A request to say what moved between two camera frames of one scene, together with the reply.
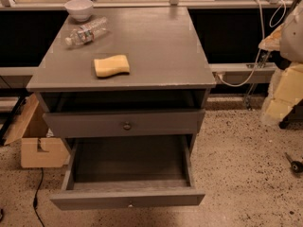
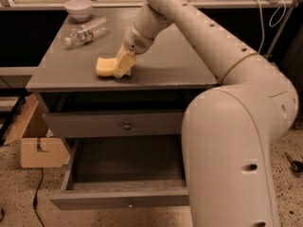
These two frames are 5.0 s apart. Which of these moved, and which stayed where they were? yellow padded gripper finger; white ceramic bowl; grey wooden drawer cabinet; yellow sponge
Moved: yellow padded gripper finger
Stayed: grey wooden drawer cabinet; yellow sponge; white ceramic bowl
